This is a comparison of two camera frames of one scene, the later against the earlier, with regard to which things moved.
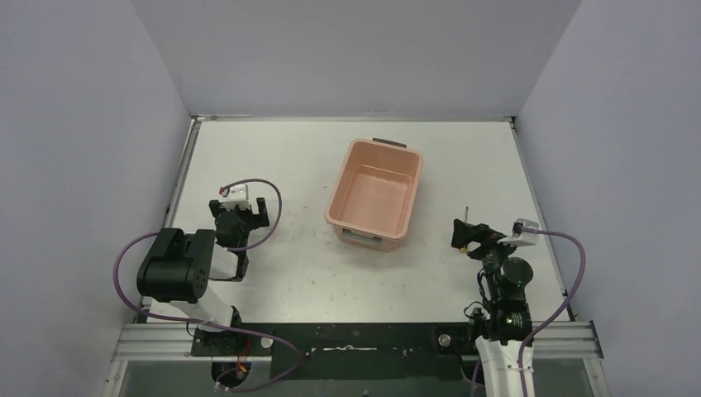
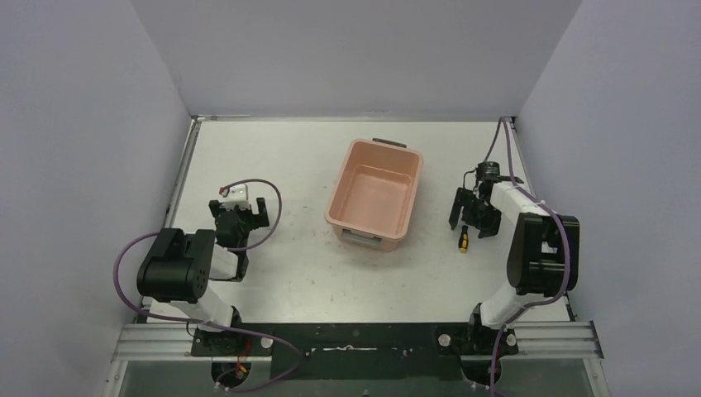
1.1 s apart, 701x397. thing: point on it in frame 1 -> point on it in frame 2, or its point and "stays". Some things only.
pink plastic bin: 373,192 stays
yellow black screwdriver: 464,233 stays
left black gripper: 240,214 stays
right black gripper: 481,238 -> 474,206
